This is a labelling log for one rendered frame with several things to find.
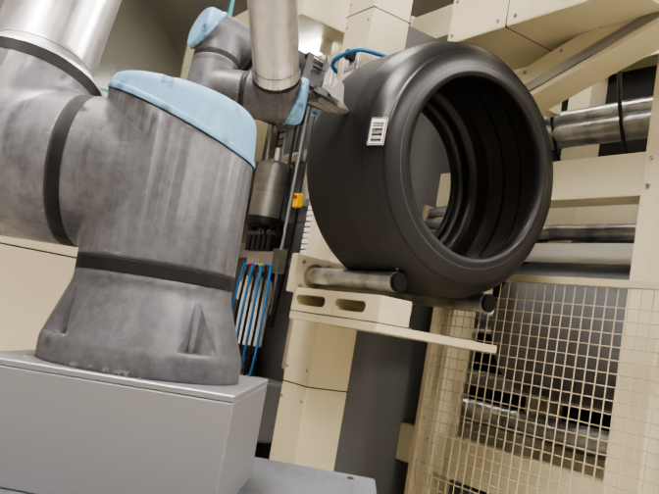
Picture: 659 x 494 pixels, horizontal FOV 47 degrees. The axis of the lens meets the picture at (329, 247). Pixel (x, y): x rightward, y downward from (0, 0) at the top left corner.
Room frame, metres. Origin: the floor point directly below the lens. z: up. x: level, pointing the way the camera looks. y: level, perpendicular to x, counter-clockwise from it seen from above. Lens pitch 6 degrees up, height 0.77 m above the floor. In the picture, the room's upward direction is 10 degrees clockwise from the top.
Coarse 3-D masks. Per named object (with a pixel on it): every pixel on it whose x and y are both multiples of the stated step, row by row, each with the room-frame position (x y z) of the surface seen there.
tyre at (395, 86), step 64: (384, 64) 1.64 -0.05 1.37; (448, 64) 1.62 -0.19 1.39; (320, 128) 1.72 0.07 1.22; (448, 128) 2.01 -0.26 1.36; (512, 128) 1.93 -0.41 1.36; (320, 192) 1.72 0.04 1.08; (384, 192) 1.58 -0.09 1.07; (512, 192) 1.98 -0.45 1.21; (384, 256) 1.65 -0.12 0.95; (448, 256) 1.67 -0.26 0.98; (512, 256) 1.78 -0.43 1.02
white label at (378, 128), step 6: (372, 120) 1.57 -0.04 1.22; (378, 120) 1.56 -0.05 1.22; (384, 120) 1.55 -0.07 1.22; (372, 126) 1.56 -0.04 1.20; (378, 126) 1.56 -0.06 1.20; (384, 126) 1.55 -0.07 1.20; (372, 132) 1.56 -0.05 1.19; (378, 132) 1.55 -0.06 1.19; (384, 132) 1.55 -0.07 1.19; (372, 138) 1.56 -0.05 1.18; (378, 138) 1.55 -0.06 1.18; (372, 144) 1.56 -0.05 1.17; (378, 144) 1.55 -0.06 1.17
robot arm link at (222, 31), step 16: (208, 16) 1.40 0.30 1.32; (224, 16) 1.42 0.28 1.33; (192, 32) 1.44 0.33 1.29; (208, 32) 1.40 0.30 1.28; (224, 32) 1.41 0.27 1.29; (240, 32) 1.43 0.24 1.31; (192, 48) 1.44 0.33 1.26; (224, 48) 1.41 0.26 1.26; (240, 48) 1.44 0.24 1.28; (240, 64) 1.47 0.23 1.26
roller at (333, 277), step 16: (320, 272) 1.88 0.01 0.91; (336, 272) 1.82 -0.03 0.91; (352, 272) 1.77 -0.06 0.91; (368, 272) 1.72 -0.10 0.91; (384, 272) 1.68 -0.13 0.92; (400, 272) 1.65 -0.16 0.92; (352, 288) 1.80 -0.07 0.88; (368, 288) 1.73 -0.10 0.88; (384, 288) 1.67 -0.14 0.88; (400, 288) 1.65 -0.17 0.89
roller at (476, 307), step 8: (392, 296) 2.08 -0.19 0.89; (400, 296) 2.05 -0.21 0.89; (408, 296) 2.02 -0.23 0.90; (416, 296) 2.00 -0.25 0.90; (424, 296) 1.97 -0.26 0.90; (472, 296) 1.83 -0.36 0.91; (480, 296) 1.81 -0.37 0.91; (488, 296) 1.80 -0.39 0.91; (416, 304) 2.01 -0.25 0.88; (424, 304) 1.98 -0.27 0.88; (432, 304) 1.95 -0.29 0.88; (440, 304) 1.92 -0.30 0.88; (448, 304) 1.90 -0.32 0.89; (456, 304) 1.87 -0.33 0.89; (464, 304) 1.85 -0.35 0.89; (472, 304) 1.83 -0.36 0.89; (480, 304) 1.80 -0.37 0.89; (488, 304) 1.80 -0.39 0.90; (488, 312) 1.81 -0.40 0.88
